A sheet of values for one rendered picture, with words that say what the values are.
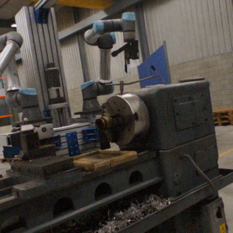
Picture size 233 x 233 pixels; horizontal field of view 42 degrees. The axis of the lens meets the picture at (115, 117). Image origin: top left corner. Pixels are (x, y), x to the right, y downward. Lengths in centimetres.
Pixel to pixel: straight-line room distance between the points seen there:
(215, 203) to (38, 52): 170
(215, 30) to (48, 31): 1083
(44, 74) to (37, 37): 29
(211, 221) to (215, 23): 1132
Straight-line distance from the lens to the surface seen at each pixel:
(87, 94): 240
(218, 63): 1283
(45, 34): 254
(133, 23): 184
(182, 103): 199
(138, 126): 176
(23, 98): 221
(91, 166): 155
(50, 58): 250
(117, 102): 183
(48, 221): 147
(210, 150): 221
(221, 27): 1289
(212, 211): 216
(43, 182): 136
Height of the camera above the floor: 120
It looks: 3 degrees down
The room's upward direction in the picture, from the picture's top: 9 degrees counter-clockwise
